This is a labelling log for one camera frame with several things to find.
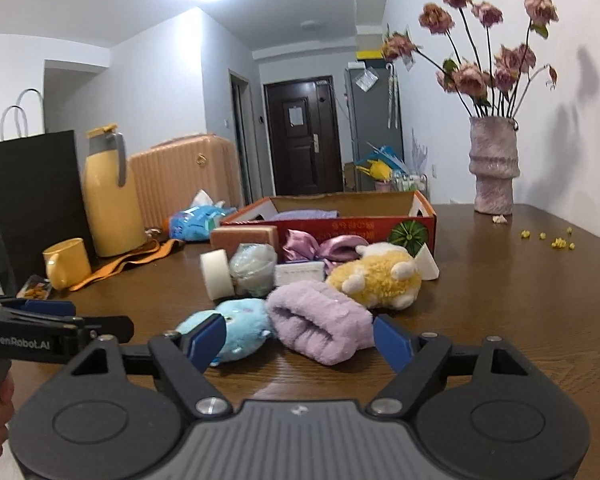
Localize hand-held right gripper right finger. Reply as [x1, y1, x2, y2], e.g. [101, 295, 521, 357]
[364, 315, 531, 418]

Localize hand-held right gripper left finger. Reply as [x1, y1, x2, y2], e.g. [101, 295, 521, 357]
[67, 312, 233, 418]

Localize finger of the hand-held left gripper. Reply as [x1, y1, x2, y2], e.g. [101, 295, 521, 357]
[75, 315, 136, 345]
[0, 296, 77, 322]

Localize blue plush toy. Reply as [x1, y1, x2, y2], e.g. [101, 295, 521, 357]
[175, 298, 276, 367]

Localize yellow plush toy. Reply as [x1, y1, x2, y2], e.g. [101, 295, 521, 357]
[325, 242, 424, 310]

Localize purple fluffy cloth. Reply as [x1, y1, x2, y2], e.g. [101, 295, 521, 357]
[265, 280, 376, 366]

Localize clear plastic bag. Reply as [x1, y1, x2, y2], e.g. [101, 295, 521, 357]
[354, 67, 379, 92]
[228, 242, 279, 297]

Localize pink brown sponge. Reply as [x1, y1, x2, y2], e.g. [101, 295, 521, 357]
[210, 225, 280, 261]

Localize purple satin bow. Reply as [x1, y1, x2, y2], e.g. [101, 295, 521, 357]
[280, 228, 369, 274]

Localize small white box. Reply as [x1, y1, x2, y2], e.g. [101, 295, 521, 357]
[274, 261, 326, 289]

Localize red cardboard box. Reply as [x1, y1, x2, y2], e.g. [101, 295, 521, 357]
[220, 189, 439, 266]

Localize small snack tray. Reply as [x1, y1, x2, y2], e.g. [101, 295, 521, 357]
[16, 275, 56, 301]

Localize yellow mug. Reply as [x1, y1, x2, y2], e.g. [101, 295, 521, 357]
[42, 238, 92, 291]

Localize blue tissue packet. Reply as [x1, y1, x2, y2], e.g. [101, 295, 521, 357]
[168, 190, 239, 242]

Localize black paper bag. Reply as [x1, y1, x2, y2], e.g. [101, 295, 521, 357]
[0, 88, 99, 297]

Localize yellow thermos jug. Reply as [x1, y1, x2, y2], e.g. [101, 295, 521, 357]
[82, 123, 149, 259]

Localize pile of household clutter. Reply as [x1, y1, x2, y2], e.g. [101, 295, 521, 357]
[390, 170, 429, 194]

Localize peach hard-shell suitcase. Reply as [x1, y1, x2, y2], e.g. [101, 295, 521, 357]
[129, 133, 245, 231]

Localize scattered yellow crumbs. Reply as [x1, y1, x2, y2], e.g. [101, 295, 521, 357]
[520, 227, 577, 251]

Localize dark brown entrance door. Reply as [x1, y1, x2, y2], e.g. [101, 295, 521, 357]
[263, 75, 345, 196]

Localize pink textured vase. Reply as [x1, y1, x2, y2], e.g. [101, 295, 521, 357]
[468, 115, 522, 215]

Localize grey refrigerator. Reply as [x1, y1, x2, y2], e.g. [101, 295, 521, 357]
[343, 62, 405, 192]

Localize dried pink roses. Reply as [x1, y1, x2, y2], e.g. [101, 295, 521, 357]
[380, 0, 560, 119]

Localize orange strap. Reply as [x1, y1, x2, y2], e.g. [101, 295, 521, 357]
[70, 237, 184, 292]

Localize dark interior door frame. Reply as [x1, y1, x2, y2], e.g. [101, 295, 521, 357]
[229, 72, 254, 206]

